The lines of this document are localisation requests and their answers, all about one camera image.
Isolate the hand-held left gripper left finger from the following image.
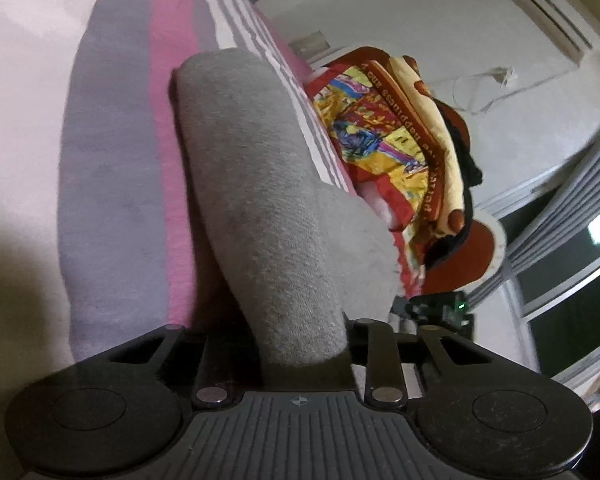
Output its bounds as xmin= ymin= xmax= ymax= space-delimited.
xmin=75 ymin=324 xmax=267 ymax=408

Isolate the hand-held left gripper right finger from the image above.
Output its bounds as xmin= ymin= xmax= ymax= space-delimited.
xmin=346 ymin=317 xmax=541 ymax=407

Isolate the orange cushion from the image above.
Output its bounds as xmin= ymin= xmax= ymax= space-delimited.
xmin=422 ymin=210 xmax=508 ymax=296

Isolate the large glass window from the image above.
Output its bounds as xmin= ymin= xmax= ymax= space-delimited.
xmin=500 ymin=195 xmax=600 ymax=378

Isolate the long grey curtain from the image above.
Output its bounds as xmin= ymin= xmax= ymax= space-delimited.
xmin=472 ymin=120 xmax=600 ymax=306

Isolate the black cloth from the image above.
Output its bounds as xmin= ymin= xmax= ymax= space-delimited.
xmin=424 ymin=97 xmax=483 ymax=267

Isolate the colourful printed blanket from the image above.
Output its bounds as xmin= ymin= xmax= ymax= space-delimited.
xmin=305 ymin=46 xmax=473 ymax=271

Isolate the white air conditioner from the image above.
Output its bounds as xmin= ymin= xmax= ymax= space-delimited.
xmin=480 ymin=0 xmax=600 ymax=63

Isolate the white wall socket with cable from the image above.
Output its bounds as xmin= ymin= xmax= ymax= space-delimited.
xmin=450 ymin=66 xmax=518 ymax=116

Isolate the beige wall plate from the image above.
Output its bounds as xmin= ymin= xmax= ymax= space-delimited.
xmin=290 ymin=30 xmax=333 ymax=57

